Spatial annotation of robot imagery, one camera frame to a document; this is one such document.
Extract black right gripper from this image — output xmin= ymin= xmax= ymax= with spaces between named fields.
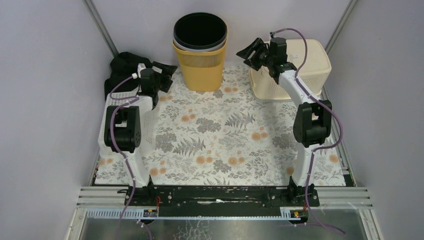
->
xmin=235 ymin=38 xmax=273 ymax=72

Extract grey bin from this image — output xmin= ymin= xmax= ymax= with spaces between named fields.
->
xmin=172 ymin=37 xmax=227 ymax=52

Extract white perforated plastic basket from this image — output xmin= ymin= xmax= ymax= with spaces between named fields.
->
xmin=98 ymin=91 xmax=159 ymax=159

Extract black bin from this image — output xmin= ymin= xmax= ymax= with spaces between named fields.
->
xmin=173 ymin=12 xmax=228 ymax=49

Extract cream large plastic basket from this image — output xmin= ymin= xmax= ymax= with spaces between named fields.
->
xmin=249 ymin=39 xmax=332 ymax=101

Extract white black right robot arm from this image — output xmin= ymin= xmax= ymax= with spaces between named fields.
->
xmin=236 ymin=37 xmax=332 ymax=206

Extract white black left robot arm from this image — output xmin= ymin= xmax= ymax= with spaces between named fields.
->
xmin=98 ymin=61 xmax=178 ymax=206

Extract yellow perforated waste bin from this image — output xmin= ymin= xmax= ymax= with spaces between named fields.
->
xmin=172 ymin=41 xmax=227 ymax=92

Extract black crumpled cloth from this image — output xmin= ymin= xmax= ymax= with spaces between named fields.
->
xmin=104 ymin=52 xmax=153 ymax=100

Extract floral patterned table mat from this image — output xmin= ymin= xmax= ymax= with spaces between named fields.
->
xmin=96 ymin=65 xmax=347 ymax=187

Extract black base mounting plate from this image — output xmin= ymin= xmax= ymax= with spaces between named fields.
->
xmin=117 ymin=184 xmax=320 ymax=217

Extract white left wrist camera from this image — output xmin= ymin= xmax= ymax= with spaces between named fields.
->
xmin=131 ymin=63 xmax=146 ymax=80

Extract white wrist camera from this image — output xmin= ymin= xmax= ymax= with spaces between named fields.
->
xmin=270 ymin=31 xmax=278 ymax=39
xmin=131 ymin=63 xmax=146 ymax=80

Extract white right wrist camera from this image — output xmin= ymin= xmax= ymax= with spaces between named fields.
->
xmin=270 ymin=31 xmax=278 ymax=39

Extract aluminium frame rails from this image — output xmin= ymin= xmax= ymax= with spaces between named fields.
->
xmin=64 ymin=0 xmax=385 ymax=240

